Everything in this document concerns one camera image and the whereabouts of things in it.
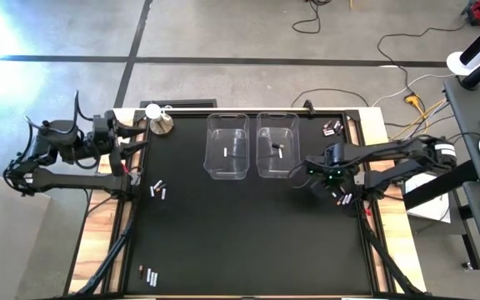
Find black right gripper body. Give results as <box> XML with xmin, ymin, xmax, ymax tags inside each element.
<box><xmin>306</xmin><ymin>143</ymin><xmax>364</xmax><ymax>195</ymax></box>

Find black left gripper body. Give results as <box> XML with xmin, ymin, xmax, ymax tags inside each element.
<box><xmin>92</xmin><ymin>111</ymin><xmax>125</xmax><ymax>176</ymax></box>

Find clear plastic bin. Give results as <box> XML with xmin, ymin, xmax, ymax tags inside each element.
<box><xmin>256</xmin><ymin>112</ymin><xmax>301</xmax><ymax>179</ymax></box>
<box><xmin>203</xmin><ymin>112</ymin><xmax>251</xmax><ymax>181</ymax></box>

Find white box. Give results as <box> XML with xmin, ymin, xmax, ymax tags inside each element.
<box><xmin>404</xmin><ymin>169</ymin><xmax>452</xmax><ymax>224</ymax></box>

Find black metal beam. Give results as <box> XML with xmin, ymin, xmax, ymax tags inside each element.
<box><xmin>402</xmin><ymin>160</ymin><xmax>480</xmax><ymax>211</ymax></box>

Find black table mat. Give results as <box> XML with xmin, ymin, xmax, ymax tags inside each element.
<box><xmin>125</xmin><ymin>112</ymin><xmax>374</xmax><ymax>296</ymax></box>

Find black floor leg bar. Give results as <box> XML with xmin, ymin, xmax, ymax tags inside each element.
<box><xmin>456</xmin><ymin>195</ymin><xmax>480</xmax><ymax>271</ymax></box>

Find grey cabinet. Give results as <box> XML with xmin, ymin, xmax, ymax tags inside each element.
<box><xmin>0</xmin><ymin>166</ymin><xmax>52</xmax><ymax>300</ymax></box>

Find black cable clip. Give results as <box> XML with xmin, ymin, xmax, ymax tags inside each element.
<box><xmin>302</xmin><ymin>98</ymin><xmax>318</xmax><ymax>116</ymax></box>

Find yellow floor cable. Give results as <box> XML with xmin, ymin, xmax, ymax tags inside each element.
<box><xmin>389</xmin><ymin>99</ymin><xmax>448</xmax><ymax>143</ymax></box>

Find long black floor cable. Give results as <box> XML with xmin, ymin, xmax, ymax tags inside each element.
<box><xmin>376</xmin><ymin>25</ymin><xmax>468</xmax><ymax>98</ymax></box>

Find white floor cable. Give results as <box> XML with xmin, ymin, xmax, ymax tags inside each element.
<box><xmin>372</xmin><ymin>73</ymin><xmax>456</xmax><ymax>108</ymax></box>

